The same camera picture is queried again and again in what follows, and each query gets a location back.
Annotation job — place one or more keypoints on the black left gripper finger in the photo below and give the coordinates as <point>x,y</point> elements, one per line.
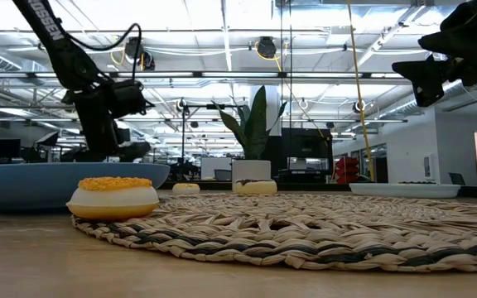
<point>81,156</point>
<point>135,152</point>

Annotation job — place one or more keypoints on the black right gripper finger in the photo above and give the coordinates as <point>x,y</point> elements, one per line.
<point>427,80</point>
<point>462,33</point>

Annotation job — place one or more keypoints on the yellow sprinkled white donut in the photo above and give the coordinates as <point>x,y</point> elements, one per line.
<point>112,200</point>

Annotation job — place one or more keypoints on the small yellow sprinkled donut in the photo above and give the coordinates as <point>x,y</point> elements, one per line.
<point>186,189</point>

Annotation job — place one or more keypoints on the chocolate donut with pink drizzle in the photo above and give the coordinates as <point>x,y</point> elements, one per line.
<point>255,188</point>

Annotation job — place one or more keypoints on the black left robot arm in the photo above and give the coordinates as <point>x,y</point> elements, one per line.
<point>56,41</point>

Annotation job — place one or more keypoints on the black tripod stand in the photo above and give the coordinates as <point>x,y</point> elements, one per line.
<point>183,132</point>

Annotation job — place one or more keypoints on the blue bowl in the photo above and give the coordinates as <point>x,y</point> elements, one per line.
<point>35,186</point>

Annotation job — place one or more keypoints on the black monitor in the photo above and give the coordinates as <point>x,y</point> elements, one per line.
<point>6,148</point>

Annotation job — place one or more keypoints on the white panel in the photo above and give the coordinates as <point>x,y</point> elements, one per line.
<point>213,165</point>

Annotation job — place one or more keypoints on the dark office chair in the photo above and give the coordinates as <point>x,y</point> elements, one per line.
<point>457,179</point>

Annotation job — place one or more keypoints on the light blue plate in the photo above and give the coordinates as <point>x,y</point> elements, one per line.
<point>404,190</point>

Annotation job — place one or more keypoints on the snake plant in white pot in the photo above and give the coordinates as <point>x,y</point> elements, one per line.
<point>251,169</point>

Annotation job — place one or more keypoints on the red object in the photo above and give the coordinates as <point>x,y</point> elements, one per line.
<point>347,169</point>

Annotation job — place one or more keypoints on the round woven straw placemat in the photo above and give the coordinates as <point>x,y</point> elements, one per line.
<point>304,232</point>

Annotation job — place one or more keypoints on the black aluminium table frame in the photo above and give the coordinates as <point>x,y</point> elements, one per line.
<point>304,187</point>

